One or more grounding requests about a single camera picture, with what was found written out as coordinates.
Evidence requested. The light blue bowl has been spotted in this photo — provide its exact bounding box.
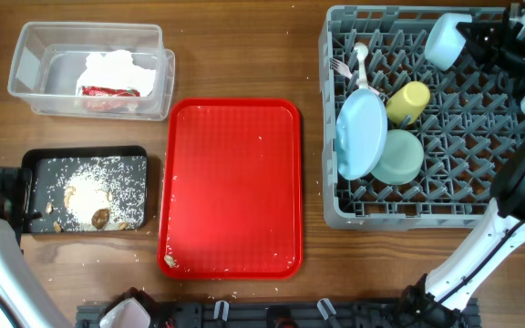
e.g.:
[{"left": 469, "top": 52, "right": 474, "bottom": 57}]
[{"left": 424, "top": 13, "right": 472, "bottom": 71}]

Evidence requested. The yellow plastic cup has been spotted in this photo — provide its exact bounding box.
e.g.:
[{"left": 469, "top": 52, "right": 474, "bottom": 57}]
[{"left": 386, "top": 81, "right": 431, "bottom": 125}]

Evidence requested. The white plastic spoon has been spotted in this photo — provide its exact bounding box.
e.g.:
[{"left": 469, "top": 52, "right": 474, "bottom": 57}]
[{"left": 354, "top": 42, "right": 369, "bottom": 89}]

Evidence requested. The light green bowl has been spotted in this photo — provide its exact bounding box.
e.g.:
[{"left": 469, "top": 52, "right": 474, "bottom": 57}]
[{"left": 371, "top": 129, "right": 424, "bottom": 185}]

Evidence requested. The light blue plate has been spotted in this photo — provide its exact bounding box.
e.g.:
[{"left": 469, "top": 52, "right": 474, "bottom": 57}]
[{"left": 335, "top": 88, "right": 387, "bottom": 180}]

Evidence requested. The white plastic fork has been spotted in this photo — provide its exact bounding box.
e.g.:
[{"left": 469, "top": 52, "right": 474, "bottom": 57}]
[{"left": 330, "top": 57, "right": 382, "bottom": 97}]

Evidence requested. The white napkin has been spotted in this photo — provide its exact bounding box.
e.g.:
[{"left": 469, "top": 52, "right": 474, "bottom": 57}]
[{"left": 76, "top": 50, "right": 156, "bottom": 97}]

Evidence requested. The red strawberry snack wrapper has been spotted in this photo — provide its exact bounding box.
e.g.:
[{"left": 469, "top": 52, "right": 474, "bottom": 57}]
[{"left": 77, "top": 86, "right": 140, "bottom": 111}]

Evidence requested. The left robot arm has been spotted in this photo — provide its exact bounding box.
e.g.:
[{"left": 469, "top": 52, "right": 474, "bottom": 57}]
[{"left": 0, "top": 168, "right": 71, "bottom": 327}]

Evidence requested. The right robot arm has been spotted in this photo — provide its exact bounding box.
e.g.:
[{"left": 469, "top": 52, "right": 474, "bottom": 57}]
[{"left": 394, "top": 14, "right": 525, "bottom": 327}]

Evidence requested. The grey dishwasher rack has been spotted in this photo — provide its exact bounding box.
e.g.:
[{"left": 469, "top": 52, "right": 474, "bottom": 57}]
[{"left": 318, "top": 5, "right": 525, "bottom": 231}]

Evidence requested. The red serving tray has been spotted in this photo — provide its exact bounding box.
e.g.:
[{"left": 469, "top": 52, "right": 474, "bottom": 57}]
[{"left": 157, "top": 98, "right": 304, "bottom": 280}]

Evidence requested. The clear plastic bin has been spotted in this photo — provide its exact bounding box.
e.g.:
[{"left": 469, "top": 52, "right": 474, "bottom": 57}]
[{"left": 7, "top": 22, "right": 175, "bottom": 121}]

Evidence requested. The black plastic bin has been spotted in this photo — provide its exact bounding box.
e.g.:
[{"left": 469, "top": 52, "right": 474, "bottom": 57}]
[{"left": 19, "top": 145, "right": 149, "bottom": 235}]

